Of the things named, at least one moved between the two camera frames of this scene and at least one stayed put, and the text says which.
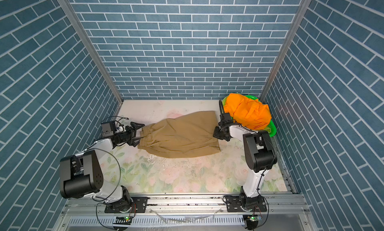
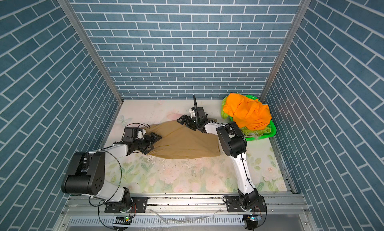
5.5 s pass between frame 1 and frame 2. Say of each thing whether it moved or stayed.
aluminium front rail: stayed
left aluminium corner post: stayed
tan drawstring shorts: stayed
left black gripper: moved
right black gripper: moved
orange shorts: stayed
